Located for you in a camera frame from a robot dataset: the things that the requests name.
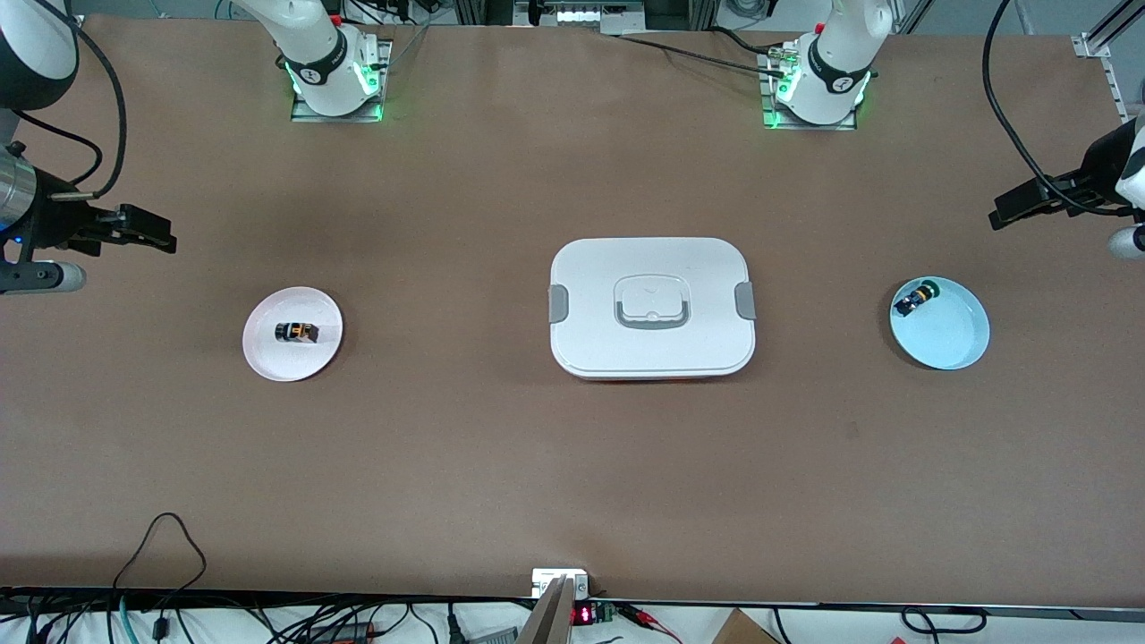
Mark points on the pink round plate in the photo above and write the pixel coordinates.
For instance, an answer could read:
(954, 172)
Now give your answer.
(268, 353)

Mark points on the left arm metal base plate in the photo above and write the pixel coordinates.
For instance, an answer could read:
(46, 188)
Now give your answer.
(809, 127)

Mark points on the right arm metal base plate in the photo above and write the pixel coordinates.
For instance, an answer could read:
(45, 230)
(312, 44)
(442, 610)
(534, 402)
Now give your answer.
(335, 118)

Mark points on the aluminium frame post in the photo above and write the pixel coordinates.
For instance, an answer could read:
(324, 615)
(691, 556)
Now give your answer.
(1123, 80)

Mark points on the white lidded lunch box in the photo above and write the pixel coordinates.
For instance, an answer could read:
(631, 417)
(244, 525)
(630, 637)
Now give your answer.
(590, 340)

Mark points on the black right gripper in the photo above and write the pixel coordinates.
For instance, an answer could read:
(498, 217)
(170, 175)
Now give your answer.
(52, 224)

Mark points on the aluminium mount bar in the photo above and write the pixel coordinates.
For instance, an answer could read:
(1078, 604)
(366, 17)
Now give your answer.
(550, 622)

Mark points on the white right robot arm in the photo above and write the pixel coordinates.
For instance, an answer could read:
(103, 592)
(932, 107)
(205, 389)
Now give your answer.
(309, 36)

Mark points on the small white mount box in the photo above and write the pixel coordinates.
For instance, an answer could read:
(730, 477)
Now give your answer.
(546, 581)

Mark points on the black power adapter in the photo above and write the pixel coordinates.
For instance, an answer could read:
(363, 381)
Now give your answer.
(344, 632)

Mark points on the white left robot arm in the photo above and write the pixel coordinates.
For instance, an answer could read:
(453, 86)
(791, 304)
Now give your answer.
(832, 54)

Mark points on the light blue round plate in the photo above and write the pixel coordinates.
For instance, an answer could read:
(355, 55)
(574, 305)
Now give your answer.
(948, 340)

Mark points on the red LED display module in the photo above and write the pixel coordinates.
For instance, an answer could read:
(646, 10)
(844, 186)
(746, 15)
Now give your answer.
(583, 614)

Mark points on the white light bar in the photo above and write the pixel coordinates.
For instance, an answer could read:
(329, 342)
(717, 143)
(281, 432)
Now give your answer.
(599, 15)

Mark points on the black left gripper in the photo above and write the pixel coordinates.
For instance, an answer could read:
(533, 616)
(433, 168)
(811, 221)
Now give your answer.
(1097, 167)

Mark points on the brown cardboard box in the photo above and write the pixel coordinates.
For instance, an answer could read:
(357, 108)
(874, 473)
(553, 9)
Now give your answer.
(742, 631)

